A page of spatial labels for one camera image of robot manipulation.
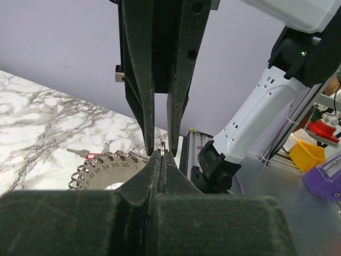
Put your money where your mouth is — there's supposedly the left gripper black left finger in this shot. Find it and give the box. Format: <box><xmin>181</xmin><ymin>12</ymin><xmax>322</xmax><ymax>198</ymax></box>
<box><xmin>1</xmin><ymin>151</ymin><xmax>162</xmax><ymax>255</ymax></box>

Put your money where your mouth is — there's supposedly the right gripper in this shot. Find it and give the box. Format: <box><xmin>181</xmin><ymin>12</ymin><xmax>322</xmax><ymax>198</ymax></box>
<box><xmin>114</xmin><ymin>1</ymin><xmax>220</xmax><ymax>156</ymax></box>

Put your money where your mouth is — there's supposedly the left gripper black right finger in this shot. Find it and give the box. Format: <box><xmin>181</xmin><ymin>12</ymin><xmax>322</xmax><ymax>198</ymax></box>
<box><xmin>152</xmin><ymin>152</ymin><xmax>295</xmax><ymax>255</ymax></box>

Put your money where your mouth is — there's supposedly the steel disc with keyrings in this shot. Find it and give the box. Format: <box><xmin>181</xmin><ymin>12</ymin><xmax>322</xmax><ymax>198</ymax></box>
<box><xmin>68</xmin><ymin>150</ymin><xmax>152</xmax><ymax>191</ymax></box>

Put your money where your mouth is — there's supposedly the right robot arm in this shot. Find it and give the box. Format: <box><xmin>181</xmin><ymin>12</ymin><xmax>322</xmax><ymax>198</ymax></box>
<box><xmin>116</xmin><ymin>1</ymin><xmax>340</xmax><ymax>193</ymax></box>

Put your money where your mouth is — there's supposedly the red key tag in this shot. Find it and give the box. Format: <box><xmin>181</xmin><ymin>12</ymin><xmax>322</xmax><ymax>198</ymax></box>
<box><xmin>66</xmin><ymin>148</ymin><xmax>104</xmax><ymax>160</ymax></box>

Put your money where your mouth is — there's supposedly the yellow plastic bin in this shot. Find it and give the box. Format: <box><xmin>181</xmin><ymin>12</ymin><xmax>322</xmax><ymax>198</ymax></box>
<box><xmin>289</xmin><ymin>140</ymin><xmax>326</xmax><ymax>173</ymax></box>

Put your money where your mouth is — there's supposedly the purple plastic part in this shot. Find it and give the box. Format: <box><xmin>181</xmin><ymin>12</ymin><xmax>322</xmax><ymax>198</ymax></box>
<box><xmin>302</xmin><ymin>152</ymin><xmax>340</xmax><ymax>203</ymax></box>

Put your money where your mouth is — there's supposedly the red plastic part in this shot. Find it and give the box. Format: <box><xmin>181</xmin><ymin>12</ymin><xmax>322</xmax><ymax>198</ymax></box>
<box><xmin>307</xmin><ymin>119</ymin><xmax>339</xmax><ymax>147</ymax></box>

